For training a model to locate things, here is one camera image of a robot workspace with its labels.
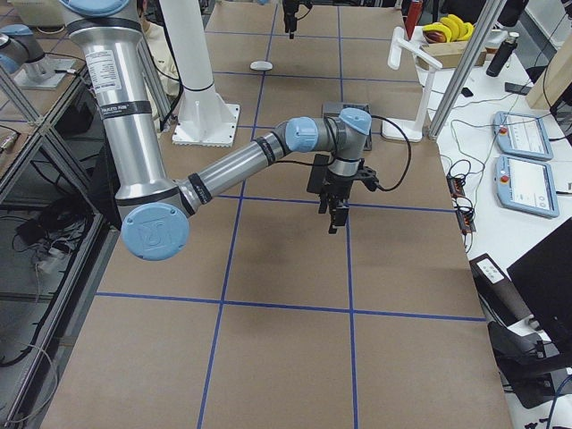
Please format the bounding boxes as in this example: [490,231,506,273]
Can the cardboard box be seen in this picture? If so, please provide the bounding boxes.
[416,41,487,70]

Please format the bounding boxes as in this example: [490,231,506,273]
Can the teach pendant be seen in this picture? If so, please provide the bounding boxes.
[494,155,559,218]
[492,111,553,161]

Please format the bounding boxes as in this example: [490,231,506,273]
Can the yellow bananas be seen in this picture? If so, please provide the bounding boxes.
[422,14,475,44]

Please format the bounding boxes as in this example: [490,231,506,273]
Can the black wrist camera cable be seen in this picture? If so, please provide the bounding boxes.
[366,114,413,192]

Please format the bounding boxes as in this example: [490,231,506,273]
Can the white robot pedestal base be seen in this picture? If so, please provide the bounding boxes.
[160,0,240,147]

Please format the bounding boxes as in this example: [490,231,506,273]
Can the lower teach pendant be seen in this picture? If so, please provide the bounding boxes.
[494,155,559,218]

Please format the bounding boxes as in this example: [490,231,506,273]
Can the white computer mouse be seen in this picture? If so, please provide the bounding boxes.
[249,61,273,72]

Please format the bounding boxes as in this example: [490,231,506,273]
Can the black monitor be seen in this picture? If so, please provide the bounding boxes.
[508,220,571,351]

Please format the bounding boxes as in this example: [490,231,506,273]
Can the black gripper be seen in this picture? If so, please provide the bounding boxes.
[282,0,313,36]
[318,178,353,234]

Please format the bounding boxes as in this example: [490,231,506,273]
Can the aluminium frame post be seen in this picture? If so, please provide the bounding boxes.
[428,0,507,140]

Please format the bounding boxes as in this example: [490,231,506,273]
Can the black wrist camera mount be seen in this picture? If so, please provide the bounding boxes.
[354,165,380,192]

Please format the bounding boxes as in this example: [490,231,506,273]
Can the black water bottle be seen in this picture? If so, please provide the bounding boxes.
[485,31,519,77]

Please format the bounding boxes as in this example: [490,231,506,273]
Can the upper teach pendant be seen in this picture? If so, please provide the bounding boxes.
[492,111,553,161]

